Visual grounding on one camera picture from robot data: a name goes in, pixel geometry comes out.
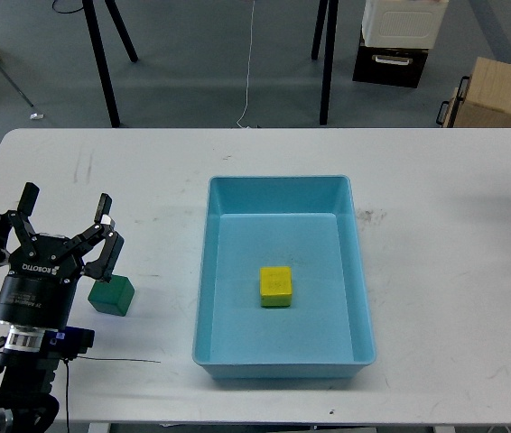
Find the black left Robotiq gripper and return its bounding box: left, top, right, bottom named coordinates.
left=0, top=181, right=125, bottom=333

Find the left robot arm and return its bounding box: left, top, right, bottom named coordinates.
left=0, top=182, right=124, bottom=432

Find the black table leg left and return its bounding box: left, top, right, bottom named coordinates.
left=82, top=0, right=120, bottom=128

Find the black metal handle frame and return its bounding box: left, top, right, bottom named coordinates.
left=436, top=76, right=470, bottom=128

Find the black angled leg right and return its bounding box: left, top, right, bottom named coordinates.
left=311, top=0, right=329, bottom=61

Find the cardboard box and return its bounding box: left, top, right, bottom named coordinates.
left=452, top=57, right=511, bottom=128

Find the black angled leg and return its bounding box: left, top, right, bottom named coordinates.
left=311, top=0, right=329, bottom=61
left=105, top=0, right=139, bottom=63

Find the black drawer box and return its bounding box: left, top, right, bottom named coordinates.
left=352, top=37, right=429, bottom=88

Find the blue plastic bin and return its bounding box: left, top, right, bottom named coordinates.
left=192, top=176, right=376, bottom=379

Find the black table leg right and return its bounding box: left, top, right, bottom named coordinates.
left=319, top=0, right=339, bottom=125

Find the white storage crate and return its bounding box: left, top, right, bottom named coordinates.
left=361, top=0, right=449, bottom=50

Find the green cube block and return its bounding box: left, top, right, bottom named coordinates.
left=88, top=275, right=135, bottom=317

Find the yellow cube block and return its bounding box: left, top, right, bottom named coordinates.
left=259, top=266, right=293, bottom=308

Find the white hanging cable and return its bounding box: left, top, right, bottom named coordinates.
left=237, top=0, right=256, bottom=129

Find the black angled leg left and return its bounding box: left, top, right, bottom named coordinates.
left=105, top=0, right=139, bottom=63

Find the black table leg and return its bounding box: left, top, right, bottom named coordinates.
left=319, top=0, right=339, bottom=125
left=82, top=0, right=120, bottom=128

